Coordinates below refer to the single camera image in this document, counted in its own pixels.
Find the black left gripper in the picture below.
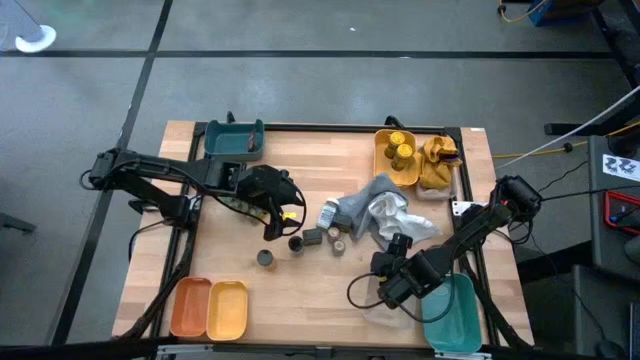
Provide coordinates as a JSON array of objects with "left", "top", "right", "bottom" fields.
[{"left": 234, "top": 163, "right": 304, "bottom": 242}]

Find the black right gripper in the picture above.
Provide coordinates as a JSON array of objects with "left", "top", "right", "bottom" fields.
[{"left": 370, "top": 232, "right": 446, "bottom": 310}]

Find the white spice jar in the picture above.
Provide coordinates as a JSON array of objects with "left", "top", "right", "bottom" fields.
[{"left": 315, "top": 197, "right": 341, "bottom": 230}]

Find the yellow lid spice jar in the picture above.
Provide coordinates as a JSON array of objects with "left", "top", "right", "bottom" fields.
[
  {"left": 391, "top": 143, "right": 415, "bottom": 172},
  {"left": 383, "top": 130, "right": 407, "bottom": 160}
]

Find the grey round puck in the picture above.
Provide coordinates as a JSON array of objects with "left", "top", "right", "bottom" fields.
[{"left": 256, "top": 248, "right": 277, "bottom": 272}]

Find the green artificial succulent plant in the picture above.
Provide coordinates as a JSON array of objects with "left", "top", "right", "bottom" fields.
[{"left": 219, "top": 195, "right": 266, "bottom": 221}]

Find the teal green plastic bin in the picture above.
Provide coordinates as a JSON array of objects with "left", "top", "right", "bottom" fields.
[{"left": 419, "top": 272, "right": 484, "bottom": 354}]

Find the white cloth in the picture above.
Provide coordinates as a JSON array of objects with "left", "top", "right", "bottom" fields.
[{"left": 367, "top": 192, "right": 442, "bottom": 244}]

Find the grey cloth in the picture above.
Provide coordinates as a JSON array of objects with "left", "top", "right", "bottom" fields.
[{"left": 332, "top": 172, "right": 416, "bottom": 251}]

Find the dark teal plastic bin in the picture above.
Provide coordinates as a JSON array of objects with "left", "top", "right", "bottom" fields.
[{"left": 203, "top": 118, "right": 265, "bottom": 162}]

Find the yellow plastic bin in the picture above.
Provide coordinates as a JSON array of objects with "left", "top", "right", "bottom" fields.
[
  {"left": 205, "top": 280, "right": 250, "bottom": 342},
  {"left": 373, "top": 128, "right": 421, "bottom": 187}
]

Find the orange plastic bin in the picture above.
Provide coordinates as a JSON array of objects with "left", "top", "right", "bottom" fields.
[{"left": 169, "top": 276, "right": 213, "bottom": 338}]

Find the mustard yellow cloth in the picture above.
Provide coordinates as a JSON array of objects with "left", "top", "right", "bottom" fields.
[{"left": 418, "top": 134, "right": 464, "bottom": 191}]

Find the grey cabinet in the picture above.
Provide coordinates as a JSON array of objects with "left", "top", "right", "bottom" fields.
[{"left": 587, "top": 134, "right": 640, "bottom": 281}]

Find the red device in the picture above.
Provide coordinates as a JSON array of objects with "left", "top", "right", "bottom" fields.
[{"left": 603, "top": 189, "right": 640, "bottom": 236}]

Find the white printed sticker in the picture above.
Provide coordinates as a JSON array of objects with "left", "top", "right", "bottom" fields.
[{"left": 602, "top": 153, "right": 640, "bottom": 182}]

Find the grey chair leg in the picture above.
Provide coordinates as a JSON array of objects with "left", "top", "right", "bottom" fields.
[{"left": 0, "top": 212, "right": 37, "bottom": 235}]

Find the blue box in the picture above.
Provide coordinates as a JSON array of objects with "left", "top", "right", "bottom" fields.
[{"left": 528, "top": 0, "right": 601, "bottom": 27}]

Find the black cable bundle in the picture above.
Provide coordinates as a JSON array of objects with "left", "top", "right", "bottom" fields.
[
  {"left": 462, "top": 254, "right": 534, "bottom": 350},
  {"left": 119, "top": 229, "right": 201, "bottom": 344}
]

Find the black metal table frame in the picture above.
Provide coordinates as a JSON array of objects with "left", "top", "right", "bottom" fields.
[{"left": 149, "top": 118, "right": 532, "bottom": 351}]

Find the silver aluminium rail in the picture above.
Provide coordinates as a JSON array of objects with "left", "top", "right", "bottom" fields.
[{"left": 157, "top": 343, "right": 494, "bottom": 360}]

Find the yellow cable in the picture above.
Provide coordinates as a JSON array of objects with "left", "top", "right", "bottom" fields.
[
  {"left": 492, "top": 119, "right": 640, "bottom": 160},
  {"left": 497, "top": 0, "right": 549, "bottom": 24}
]

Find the white cable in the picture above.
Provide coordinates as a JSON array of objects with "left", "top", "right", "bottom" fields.
[{"left": 499, "top": 87, "right": 640, "bottom": 169}]

